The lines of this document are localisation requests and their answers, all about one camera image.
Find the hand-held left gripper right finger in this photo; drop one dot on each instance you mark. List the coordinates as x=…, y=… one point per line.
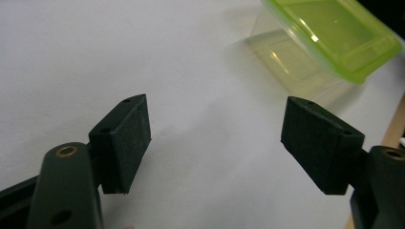
x=321, y=143

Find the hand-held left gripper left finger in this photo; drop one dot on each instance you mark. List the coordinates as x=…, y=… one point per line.
x=122, y=143

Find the clear plastic food container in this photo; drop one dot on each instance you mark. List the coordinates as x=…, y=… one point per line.
x=296, y=66

